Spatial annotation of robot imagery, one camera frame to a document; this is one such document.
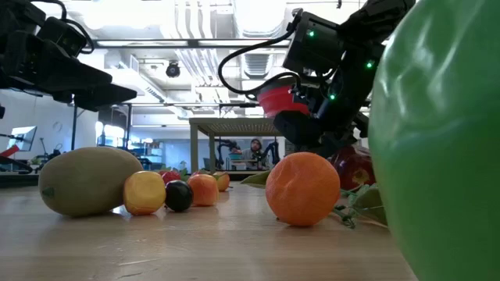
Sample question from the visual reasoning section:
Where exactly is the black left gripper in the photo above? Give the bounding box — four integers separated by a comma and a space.
0, 0, 113, 104

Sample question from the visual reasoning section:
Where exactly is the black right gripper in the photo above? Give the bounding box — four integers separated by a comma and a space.
272, 41, 386, 159

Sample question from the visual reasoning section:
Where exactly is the red colander grey rim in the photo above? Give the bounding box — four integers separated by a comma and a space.
245, 76, 313, 119

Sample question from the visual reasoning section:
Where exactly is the orange tangerine green leaf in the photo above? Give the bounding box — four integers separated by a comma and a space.
240, 151, 388, 230

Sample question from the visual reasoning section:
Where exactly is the green apple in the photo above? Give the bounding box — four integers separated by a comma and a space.
367, 0, 500, 281

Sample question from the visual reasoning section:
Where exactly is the dark red apple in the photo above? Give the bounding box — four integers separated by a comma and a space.
327, 144, 378, 192

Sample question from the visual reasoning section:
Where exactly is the person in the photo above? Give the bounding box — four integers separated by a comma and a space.
233, 137, 274, 172

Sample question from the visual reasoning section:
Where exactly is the black ceiling spotlight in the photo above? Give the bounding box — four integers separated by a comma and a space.
165, 60, 182, 79

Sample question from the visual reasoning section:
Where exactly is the background computer monitor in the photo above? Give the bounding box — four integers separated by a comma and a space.
6, 125, 38, 153

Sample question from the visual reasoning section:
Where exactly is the green perforated metal shelf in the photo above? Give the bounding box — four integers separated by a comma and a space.
189, 117, 284, 175

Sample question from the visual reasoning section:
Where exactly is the dark purple plum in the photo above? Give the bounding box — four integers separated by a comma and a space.
164, 180, 195, 213

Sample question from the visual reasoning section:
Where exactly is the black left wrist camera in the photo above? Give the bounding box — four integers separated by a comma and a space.
36, 17, 88, 59

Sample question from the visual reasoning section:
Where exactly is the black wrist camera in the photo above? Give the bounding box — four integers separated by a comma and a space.
282, 10, 345, 74
36, 17, 88, 59

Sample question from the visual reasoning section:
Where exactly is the black left camera cable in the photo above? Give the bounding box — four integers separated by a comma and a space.
30, 0, 95, 55

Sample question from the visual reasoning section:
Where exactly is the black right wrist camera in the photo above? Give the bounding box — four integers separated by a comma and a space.
282, 10, 345, 74

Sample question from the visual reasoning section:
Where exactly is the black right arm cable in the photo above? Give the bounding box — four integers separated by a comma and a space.
216, 7, 304, 98

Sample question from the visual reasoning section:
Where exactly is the silver ceiling duct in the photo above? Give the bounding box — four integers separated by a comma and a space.
233, 0, 288, 79

